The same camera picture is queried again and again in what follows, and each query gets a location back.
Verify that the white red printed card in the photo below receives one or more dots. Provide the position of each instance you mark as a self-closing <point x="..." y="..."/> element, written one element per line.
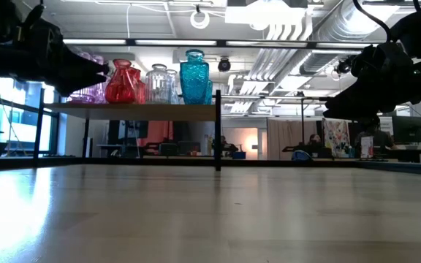
<point x="367" y="147"/>

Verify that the clear small glass vase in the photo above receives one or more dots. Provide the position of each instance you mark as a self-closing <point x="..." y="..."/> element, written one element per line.
<point x="158" y="85"/>

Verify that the blue round dotted vase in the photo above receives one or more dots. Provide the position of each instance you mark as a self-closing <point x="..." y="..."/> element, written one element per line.
<point x="194" y="78"/>

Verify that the long ceiling light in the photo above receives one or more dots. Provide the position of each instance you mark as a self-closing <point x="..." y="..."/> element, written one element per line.
<point x="261" y="43"/>
<point x="93" y="41"/>
<point x="345" y="45"/>
<point x="174" y="42"/>

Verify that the clear faceted tall vase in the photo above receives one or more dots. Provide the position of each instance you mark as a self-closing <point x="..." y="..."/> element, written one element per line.
<point x="174" y="87"/>

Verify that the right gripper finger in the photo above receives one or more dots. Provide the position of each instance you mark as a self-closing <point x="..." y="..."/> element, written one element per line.
<point x="345" y="107"/>

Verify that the round white ceiling lamp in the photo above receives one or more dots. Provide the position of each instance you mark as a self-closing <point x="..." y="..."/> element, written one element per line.
<point x="199" y="20"/>

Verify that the colourful patterned banner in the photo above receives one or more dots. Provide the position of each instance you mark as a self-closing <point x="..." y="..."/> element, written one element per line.
<point x="336" y="137"/>

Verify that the pink slender glass vase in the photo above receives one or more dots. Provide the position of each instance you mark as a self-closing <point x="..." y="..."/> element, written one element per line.
<point x="99" y="91"/>

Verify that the blue round bag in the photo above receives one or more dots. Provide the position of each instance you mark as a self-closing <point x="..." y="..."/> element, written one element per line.
<point x="301" y="156"/>

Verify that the red flared glass vase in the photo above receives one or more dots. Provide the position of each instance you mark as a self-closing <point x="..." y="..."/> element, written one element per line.
<point x="121" y="85"/>

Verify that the pink round swirl vase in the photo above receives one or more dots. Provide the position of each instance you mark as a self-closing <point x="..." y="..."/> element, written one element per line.
<point x="84" y="96"/>

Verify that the pink curtain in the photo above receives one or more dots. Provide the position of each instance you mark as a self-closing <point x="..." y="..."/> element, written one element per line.
<point x="157" y="131"/>

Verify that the black computer monitor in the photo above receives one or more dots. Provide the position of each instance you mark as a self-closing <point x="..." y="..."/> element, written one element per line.
<point x="409" y="129"/>

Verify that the black round ceiling camera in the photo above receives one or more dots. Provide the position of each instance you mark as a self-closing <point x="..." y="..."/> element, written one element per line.
<point x="224" y="65"/>

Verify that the black ceiling spotlight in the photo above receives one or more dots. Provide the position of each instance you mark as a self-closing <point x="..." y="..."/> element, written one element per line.
<point x="344" y="66"/>

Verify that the wooden shelf with black frame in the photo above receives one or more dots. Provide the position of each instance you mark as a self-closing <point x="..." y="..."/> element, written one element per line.
<point x="130" y="111"/>

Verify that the window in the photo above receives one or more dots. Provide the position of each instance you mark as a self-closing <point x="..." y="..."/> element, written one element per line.
<point x="20" y="117"/>

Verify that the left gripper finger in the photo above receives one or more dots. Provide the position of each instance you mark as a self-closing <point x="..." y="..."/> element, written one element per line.
<point x="82" y="82"/>
<point x="86" y="62"/>

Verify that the person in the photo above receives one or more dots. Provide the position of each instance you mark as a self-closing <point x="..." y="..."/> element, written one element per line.
<point x="225" y="144"/>
<point x="313" y="143"/>
<point x="378" y="140"/>

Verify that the beige curtain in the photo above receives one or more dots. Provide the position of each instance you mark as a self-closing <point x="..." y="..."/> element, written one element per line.
<point x="291" y="133"/>

